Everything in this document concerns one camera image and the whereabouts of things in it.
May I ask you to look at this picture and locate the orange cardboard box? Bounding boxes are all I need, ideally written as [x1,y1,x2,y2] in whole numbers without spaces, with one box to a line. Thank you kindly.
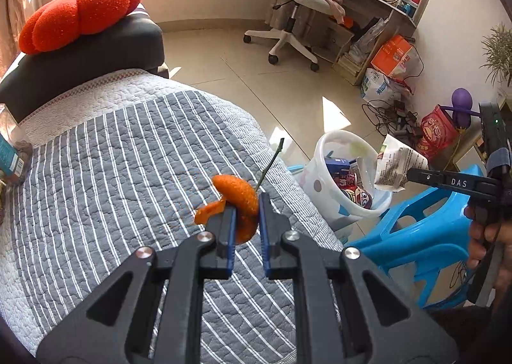
[371,35,421,80]

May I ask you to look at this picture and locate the tangled black cables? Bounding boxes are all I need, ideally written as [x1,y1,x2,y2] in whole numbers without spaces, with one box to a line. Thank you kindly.
[361,97,421,141]

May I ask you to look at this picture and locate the potted green plant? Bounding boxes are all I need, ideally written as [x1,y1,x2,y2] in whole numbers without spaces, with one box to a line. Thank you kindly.
[482,24,512,88]

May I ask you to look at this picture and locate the wooden desk with shelves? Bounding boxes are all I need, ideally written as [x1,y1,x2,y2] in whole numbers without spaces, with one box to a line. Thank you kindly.
[315,0,438,87]

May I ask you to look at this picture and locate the black cushion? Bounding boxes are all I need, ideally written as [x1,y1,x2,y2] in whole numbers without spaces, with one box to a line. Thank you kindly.
[1,7,165,122]

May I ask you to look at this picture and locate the person's right hand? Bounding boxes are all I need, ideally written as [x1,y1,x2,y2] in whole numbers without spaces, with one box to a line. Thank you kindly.
[464,205,512,294]

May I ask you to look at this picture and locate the white patterned trash bin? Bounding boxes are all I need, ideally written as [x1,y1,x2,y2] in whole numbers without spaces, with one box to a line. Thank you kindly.
[298,130,392,231]

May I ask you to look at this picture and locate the grey striped quilted blanket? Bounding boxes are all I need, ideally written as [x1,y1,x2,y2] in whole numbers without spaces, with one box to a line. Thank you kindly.
[1,69,342,353]

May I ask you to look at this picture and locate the white office chair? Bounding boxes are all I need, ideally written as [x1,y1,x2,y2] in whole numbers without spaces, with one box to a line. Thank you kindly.
[243,0,346,72]

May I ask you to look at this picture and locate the red snack bag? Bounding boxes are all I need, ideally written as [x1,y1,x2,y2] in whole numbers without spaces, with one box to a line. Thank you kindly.
[416,105,459,161]

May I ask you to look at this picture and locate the purple balloon toy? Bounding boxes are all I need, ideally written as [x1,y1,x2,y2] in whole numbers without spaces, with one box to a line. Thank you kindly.
[441,88,480,129]

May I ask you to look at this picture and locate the beige curtain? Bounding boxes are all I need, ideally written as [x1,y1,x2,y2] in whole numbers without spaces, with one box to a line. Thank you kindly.
[0,0,44,81]

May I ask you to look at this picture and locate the blue snack box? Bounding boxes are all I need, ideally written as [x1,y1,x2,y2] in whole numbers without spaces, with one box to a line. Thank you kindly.
[324,157,351,176]

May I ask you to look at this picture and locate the torn paper wrapper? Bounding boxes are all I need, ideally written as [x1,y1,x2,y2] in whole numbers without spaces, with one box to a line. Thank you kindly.
[374,134,429,193]

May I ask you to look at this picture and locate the clear jar with teal label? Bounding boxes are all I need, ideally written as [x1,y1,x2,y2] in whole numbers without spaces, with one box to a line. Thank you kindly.
[0,103,33,186]

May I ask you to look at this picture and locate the orange peel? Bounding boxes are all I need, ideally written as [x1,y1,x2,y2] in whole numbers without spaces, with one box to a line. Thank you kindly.
[194,174,259,245]

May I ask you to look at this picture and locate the blue plastic stool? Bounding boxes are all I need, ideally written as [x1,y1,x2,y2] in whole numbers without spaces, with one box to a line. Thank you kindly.
[350,165,485,308]

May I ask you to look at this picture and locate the white plastic bag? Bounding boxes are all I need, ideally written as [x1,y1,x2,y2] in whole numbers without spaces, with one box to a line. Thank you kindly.
[360,68,403,108]

